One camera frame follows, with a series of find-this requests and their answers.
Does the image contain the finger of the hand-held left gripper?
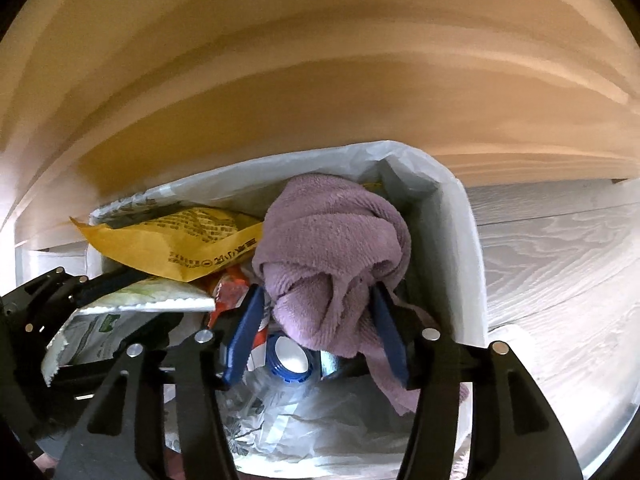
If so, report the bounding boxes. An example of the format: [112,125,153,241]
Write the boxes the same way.
[50,310,201,403]
[0,266,151,331]

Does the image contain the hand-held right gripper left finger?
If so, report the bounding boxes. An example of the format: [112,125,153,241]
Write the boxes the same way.
[54,285,266,480]

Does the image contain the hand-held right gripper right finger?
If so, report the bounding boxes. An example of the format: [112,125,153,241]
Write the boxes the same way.
[370,282,586,480]

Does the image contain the green white wipes packet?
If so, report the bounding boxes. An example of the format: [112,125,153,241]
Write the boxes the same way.
[40,275,217,386]

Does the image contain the orange snack bag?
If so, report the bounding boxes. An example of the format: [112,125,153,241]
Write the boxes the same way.
[207,265,271,361]

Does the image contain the yellow snack packet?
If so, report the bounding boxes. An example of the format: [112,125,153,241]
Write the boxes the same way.
[69,205,266,283]

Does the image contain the trash bin with white liner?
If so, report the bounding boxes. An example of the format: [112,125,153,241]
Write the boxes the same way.
[85,140,488,480]

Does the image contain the purple towel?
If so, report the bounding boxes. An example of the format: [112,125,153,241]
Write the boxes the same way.
[251,174,471,417]

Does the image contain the wooden bed frame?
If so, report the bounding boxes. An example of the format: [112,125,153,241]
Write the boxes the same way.
[0,0,640,251]

